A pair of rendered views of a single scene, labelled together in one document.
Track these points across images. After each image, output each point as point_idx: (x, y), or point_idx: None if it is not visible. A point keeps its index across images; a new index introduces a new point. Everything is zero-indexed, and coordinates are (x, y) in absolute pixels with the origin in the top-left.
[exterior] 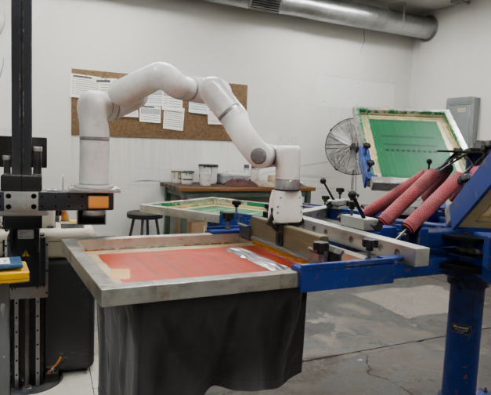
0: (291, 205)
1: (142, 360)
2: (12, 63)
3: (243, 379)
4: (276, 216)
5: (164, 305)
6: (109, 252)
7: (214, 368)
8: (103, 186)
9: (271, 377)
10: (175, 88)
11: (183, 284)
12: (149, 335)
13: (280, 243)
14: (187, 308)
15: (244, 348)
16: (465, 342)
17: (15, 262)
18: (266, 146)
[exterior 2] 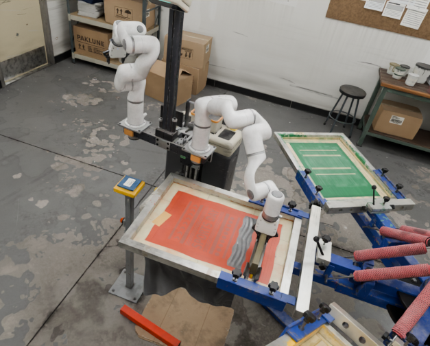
0: (267, 226)
1: (147, 265)
2: (165, 73)
3: (195, 294)
4: (256, 228)
5: None
6: (186, 191)
7: (183, 282)
8: (199, 152)
9: (211, 301)
10: (228, 126)
11: (153, 255)
12: (149, 259)
13: (257, 240)
14: None
15: (197, 284)
16: None
17: (132, 187)
18: (256, 191)
